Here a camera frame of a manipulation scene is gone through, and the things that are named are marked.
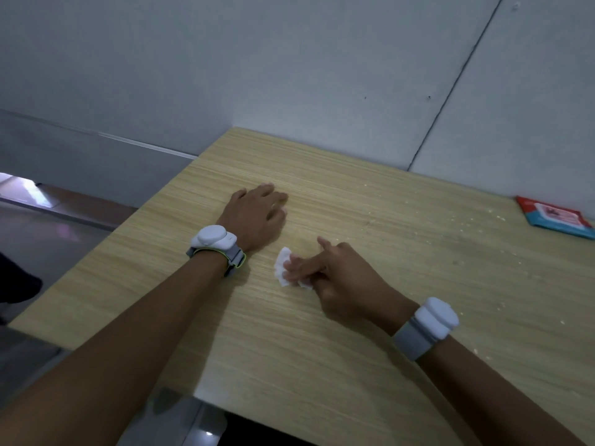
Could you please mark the person's left hand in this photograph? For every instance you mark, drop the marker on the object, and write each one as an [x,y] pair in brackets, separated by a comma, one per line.
[254,217]

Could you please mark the person's right hand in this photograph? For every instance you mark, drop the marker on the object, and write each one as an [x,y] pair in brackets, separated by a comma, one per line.
[346,285]

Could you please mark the person's left thumb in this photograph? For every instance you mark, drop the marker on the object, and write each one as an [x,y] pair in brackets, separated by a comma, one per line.
[236,196]

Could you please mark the white tissue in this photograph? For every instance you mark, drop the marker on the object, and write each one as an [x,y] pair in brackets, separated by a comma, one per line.
[281,269]

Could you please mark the person's left forearm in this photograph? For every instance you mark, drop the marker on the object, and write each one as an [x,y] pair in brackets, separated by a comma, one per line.
[125,348]

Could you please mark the person's right forearm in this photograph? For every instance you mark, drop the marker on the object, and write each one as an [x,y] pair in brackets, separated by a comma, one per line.
[483,394]

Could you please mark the dark object beside table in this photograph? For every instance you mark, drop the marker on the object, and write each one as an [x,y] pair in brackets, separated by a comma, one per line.
[16,285]

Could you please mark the red and blue wipes packet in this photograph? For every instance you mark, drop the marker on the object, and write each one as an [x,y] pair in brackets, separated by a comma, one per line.
[555,217]

